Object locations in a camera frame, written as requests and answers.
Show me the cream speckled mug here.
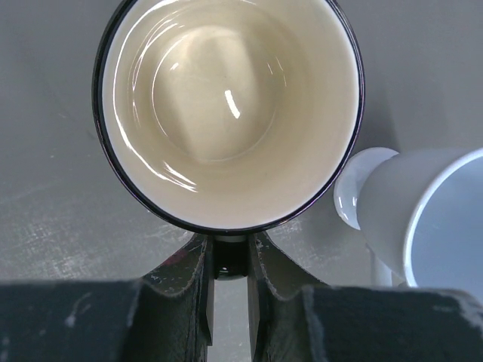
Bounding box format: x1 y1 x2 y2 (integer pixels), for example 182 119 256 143
92 0 366 282

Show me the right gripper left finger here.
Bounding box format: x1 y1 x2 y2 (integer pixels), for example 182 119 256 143
139 234 214 361

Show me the pale blue footed mug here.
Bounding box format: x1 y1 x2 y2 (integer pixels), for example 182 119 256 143
334 147 482 290

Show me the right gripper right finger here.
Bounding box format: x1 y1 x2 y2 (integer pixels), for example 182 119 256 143
247 232 325 361

